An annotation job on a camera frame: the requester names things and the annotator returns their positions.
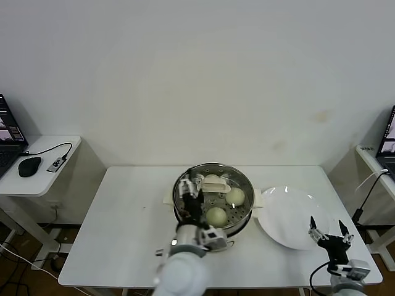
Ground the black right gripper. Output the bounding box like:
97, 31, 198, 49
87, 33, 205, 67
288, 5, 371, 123
308, 215, 355, 268

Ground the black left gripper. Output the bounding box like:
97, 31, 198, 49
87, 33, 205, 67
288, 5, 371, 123
179, 175, 207, 228

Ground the glass lid with cream handle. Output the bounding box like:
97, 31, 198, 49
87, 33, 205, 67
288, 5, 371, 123
172, 162, 256, 231

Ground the stainless steel steamer basket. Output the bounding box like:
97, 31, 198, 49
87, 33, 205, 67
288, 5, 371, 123
162, 162, 264, 237

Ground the white round plate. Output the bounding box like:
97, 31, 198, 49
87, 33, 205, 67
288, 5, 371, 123
257, 186, 331, 250

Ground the cream electric cooking pot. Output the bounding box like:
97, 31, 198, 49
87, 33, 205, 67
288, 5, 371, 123
227, 209, 254, 247

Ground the white side table with mouse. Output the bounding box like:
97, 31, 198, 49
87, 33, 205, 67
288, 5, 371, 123
0, 134, 83, 263

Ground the black computer mouse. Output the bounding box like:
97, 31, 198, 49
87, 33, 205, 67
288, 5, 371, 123
17, 156, 42, 178

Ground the black laptop beside mouse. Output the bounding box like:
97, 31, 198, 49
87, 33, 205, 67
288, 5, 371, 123
0, 94, 29, 180

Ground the black cable with power adapter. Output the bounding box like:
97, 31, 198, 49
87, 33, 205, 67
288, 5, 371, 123
352, 172, 390, 228

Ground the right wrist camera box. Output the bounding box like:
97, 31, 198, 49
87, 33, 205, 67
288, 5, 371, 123
328, 259, 371, 281

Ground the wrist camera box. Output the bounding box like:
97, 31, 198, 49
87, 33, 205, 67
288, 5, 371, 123
328, 259, 371, 281
199, 226, 229, 252

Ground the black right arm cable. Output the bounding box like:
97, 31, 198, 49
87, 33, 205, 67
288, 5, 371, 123
309, 261, 333, 294

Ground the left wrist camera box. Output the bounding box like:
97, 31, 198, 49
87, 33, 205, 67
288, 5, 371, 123
199, 226, 229, 252

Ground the white laptop cable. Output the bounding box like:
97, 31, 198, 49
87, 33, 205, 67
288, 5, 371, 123
354, 170, 389, 194

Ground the white side table with cables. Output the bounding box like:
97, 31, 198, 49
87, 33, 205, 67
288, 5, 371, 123
354, 144, 395, 272

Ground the black laptop with cables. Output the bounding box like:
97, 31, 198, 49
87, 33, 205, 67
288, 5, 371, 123
376, 104, 395, 181

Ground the black usb hub cable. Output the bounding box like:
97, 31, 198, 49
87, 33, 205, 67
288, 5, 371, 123
20, 142, 73, 161

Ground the white floor cable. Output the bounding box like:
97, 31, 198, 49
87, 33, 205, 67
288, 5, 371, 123
0, 242, 61, 282

